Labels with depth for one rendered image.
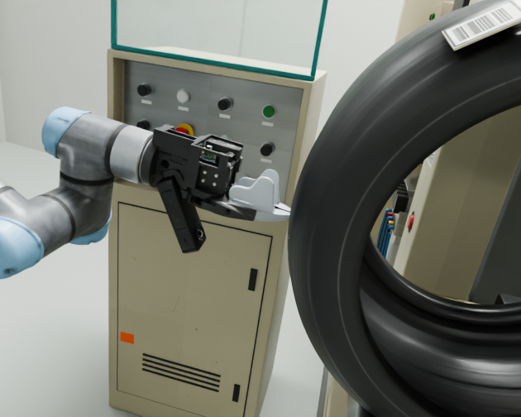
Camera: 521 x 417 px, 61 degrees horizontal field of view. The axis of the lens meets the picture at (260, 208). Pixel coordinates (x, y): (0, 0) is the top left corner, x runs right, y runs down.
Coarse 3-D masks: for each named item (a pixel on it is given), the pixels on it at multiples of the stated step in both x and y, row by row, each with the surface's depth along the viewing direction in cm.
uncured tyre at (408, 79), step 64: (384, 64) 44; (448, 64) 39; (512, 64) 37; (384, 128) 41; (448, 128) 39; (320, 192) 46; (384, 192) 43; (320, 256) 47; (320, 320) 50; (384, 320) 76; (448, 320) 76; (512, 320) 74; (384, 384) 51; (448, 384) 68; (512, 384) 68
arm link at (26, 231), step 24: (0, 192) 53; (0, 216) 51; (24, 216) 53; (48, 216) 55; (72, 216) 58; (0, 240) 49; (24, 240) 51; (48, 240) 54; (0, 264) 50; (24, 264) 52
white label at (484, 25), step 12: (492, 12) 38; (504, 12) 37; (516, 12) 36; (468, 24) 39; (480, 24) 38; (492, 24) 37; (504, 24) 36; (444, 36) 40; (456, 36) 38; (468, 36) 37; (480, 36) 36; (456, 48) 37
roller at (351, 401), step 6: (348, 396) 64; (348, 402) 63; (354, 402) 61; (348, 408) 62; (354, 408) 60; (360, 408) 60; (348, 414) 60; (354, 414) 59; (360, 414) 59; (366, 414) 59
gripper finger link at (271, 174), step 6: (264, 174) 60; (270, 174) 60; (276, 174) 59; (240, 180) 61; (246, 180) 61; (252, 180) 61; (276, 180) 60; (246, 186) 61; (276, 186) 60; (276, 192) 60; (276, 198) 60; (276, 204) 60; (282, 204) 61; (288, 210) 59
